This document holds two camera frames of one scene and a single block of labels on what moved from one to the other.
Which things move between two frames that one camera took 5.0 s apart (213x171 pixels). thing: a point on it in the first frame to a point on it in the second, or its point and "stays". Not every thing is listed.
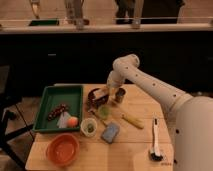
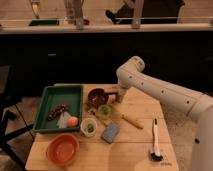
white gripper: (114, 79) to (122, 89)
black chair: (9, 99) stays
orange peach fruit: (72, 122) stays
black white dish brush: (155, 153) stays
